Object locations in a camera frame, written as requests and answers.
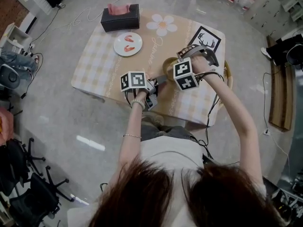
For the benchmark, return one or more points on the red shrimp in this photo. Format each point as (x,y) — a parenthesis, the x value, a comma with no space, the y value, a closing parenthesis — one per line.
(129,48)
(129,38)

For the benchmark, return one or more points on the pink tissue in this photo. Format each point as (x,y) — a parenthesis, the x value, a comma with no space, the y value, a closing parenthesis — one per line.
(118,9)

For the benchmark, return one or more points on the person's right shoe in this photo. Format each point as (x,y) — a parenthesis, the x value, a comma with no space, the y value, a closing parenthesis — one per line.
(157,120)

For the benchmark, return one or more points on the person's left hand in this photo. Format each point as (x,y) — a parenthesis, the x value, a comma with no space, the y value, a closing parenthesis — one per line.
(142,95)

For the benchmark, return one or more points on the person's right forearm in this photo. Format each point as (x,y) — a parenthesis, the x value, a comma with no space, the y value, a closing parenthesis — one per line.
(236,117)

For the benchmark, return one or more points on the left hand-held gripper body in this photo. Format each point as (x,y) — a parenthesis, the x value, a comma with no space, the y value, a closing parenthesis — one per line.
(133,80)

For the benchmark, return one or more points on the checkered floral tablecloth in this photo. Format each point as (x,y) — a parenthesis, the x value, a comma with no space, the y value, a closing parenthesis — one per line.
(99,65)

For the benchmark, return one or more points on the wooden step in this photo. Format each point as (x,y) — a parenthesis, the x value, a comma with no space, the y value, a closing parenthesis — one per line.
(281,91)

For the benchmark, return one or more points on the small white power strip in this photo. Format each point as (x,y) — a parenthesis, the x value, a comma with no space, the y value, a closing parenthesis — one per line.
(267,132)
(32,49)

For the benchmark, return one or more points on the person's left forearm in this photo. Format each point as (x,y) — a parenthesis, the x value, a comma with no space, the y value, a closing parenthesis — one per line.
(132,126)

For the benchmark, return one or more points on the grey locker cabinet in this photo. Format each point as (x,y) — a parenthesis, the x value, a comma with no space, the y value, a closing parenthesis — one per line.
(270,8)

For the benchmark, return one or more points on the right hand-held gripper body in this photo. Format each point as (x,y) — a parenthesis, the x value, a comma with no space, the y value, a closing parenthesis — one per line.
(185,73)

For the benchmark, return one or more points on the pink bin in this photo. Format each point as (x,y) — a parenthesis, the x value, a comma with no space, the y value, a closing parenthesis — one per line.
(6,126)

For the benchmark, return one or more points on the white table frame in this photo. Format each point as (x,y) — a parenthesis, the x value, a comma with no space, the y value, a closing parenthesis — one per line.
(291,204)

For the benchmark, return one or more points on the person's right hand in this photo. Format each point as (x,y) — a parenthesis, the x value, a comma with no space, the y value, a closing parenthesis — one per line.
(200,65)

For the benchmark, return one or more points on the person's left shoe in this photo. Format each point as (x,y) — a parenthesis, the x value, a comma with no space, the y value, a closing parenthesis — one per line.
(146,117)

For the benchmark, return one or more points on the white open shelf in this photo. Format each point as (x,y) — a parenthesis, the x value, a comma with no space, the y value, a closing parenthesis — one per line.
(293,1)

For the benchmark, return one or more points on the black office chair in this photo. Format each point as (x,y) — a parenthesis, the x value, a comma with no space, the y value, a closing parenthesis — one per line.
(38,202)
(13,164)

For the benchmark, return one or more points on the person's grey trousers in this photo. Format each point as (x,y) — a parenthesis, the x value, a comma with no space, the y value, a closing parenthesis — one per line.
(170,132)

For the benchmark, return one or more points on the person's white shirt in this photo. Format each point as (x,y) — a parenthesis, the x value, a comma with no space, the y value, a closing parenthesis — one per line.
(170,150)

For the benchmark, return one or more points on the white round plate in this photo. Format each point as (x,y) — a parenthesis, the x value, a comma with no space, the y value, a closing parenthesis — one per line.
(118,48)

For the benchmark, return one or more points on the person's shoe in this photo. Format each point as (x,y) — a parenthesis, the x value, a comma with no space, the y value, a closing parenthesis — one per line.
(146,117)
(157,120)

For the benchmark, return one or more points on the brown bowl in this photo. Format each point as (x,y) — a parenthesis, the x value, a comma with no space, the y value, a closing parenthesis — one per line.
(168,67)

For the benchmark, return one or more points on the black framed deer picture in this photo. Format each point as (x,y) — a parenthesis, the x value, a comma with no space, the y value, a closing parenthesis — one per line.
(206,35)

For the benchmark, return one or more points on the black leather tissue box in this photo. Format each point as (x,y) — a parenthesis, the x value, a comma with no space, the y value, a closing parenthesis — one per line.
(120,22)

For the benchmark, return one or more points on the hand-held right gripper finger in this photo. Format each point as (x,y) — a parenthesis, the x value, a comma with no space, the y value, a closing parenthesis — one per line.
(211,57)
(187,52)

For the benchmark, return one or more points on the white low cabinet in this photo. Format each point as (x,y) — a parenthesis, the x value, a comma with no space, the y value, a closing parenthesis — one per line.
(14,39)

